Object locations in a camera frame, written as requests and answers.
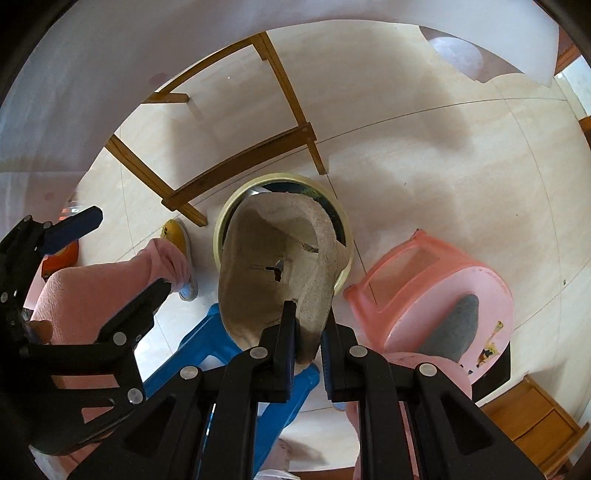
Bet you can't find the brown paper egg carton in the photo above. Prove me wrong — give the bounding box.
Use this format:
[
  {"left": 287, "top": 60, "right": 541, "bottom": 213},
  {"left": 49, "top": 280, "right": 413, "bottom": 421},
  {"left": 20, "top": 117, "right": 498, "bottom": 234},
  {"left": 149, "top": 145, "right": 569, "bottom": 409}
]
[{"left": 218, "top": 193, "right": 349, "bottom": 371}]

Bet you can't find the cream round trash bin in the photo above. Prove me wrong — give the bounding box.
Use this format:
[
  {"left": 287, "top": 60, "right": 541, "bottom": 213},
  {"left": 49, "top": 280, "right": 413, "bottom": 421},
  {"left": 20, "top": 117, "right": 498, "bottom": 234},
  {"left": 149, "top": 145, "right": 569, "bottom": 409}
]
[{"left": 212, "top": 173, "right": 355, "bottom": 294}]

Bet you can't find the orange toy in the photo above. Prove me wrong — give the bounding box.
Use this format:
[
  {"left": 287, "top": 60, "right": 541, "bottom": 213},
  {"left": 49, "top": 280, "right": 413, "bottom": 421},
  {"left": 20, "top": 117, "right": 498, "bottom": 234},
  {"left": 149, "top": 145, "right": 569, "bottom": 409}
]
[{"left": 41, "top": 240, "right": 79, "bottom": 281}]

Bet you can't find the blue plastic stool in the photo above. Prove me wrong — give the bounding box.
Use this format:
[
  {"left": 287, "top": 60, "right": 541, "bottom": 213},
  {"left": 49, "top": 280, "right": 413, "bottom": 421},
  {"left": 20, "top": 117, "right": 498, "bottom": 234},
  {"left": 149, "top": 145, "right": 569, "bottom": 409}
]
[{"left": 143, "top": 304, "right": 320, "bottom": 474}]

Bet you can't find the wooden cabinet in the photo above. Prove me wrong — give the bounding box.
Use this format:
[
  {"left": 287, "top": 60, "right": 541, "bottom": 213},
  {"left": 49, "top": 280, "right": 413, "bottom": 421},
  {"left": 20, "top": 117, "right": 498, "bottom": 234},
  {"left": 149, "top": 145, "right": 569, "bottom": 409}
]
[{"left": 481, "top": 375, "right": 590, "bottom": 479}]

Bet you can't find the pink trouser leg right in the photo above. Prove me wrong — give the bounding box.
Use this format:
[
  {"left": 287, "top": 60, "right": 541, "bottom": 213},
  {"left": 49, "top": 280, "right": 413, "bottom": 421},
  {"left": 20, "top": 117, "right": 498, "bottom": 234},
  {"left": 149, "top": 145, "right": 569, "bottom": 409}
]
[{"left": 346, "top": 352, "right": 472, "bottom": 480}]

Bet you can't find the grey sock foot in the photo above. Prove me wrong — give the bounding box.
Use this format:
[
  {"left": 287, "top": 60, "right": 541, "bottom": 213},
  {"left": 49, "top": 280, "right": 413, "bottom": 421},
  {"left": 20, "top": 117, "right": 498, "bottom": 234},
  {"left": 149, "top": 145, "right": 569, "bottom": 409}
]
[{"left": 418, "top": 294, "right": 480, "bottom": 363}]

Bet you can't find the yellow slipper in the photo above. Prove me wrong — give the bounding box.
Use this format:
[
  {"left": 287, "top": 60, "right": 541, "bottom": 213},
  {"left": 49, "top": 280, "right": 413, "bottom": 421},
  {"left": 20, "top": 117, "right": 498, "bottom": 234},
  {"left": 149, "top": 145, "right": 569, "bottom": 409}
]
[{"left": 160, "top": 219, "right": 198, "bottom": 302}]

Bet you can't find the white pink tablecloth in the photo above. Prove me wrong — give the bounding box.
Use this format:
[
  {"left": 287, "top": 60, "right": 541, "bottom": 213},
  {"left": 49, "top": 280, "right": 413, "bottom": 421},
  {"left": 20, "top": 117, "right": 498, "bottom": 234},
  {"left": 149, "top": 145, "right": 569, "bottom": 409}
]
[{"left": 1, "top": 1, "right": 558, "bottom": 232}]

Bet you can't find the pink plastic stool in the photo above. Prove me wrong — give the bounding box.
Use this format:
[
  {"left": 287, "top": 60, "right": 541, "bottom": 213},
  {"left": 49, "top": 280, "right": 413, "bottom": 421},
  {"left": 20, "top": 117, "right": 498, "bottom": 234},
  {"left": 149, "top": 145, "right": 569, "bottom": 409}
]
[{"left": 344, "top": 230, "right": 515, "bottom": 383}]

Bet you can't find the wooden table frame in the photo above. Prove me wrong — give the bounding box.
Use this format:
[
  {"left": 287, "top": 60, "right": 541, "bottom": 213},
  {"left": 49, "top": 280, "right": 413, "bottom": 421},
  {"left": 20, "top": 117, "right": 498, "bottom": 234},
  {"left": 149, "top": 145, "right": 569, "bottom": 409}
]
[{"left": 105, "top": 32, "right": 329, "bottom": 227}]

